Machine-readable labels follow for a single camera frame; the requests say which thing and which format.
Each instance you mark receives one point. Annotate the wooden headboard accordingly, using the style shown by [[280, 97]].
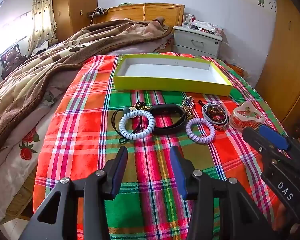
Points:
[[130, 12]]

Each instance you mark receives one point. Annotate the pile of small toiletries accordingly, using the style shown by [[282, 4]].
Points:
[[202, 26]]

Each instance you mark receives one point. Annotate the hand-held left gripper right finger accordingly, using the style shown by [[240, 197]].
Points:
[[177, 170]]

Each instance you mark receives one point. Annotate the gold hairpin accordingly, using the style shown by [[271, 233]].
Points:
[[187, 103]]

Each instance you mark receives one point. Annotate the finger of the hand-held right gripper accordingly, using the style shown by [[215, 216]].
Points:
[[272, 136], [262, 145]]

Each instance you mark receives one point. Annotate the wooden door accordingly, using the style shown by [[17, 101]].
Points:
[[290, 67]]

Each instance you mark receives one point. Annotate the floral bed sheet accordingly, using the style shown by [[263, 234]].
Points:
[[22, 160]]

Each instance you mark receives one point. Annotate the plaid cloth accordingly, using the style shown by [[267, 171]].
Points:
[[90, 130]]

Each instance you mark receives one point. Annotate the wooden wardrobe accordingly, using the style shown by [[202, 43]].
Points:
[[75, 5]]

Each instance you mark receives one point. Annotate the grey nightstand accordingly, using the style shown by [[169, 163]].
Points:
[[195, 42]]

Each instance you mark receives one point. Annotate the yellow-green cardboard box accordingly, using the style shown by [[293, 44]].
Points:
[[165, 81]]

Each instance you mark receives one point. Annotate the spotted curtain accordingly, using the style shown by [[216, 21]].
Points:
[[42, 12]]

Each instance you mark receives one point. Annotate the person's right hand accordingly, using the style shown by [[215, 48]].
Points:
[[282, 217]]

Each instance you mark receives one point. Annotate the window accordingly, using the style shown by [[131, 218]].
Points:
[[12, 30]]

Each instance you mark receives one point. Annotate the brown teddy bear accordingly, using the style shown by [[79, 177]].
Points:
[[11, 57]]

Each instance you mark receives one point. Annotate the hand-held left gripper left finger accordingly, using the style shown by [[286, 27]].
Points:
[[117, 175]]

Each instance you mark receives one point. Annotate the black wristband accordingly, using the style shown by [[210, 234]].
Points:
[[165, 110]]

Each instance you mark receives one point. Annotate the brown patterned blanket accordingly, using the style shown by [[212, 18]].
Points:
[[52, 62]]

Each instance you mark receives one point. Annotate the power strip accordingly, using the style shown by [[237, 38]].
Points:
[[98, 11]]

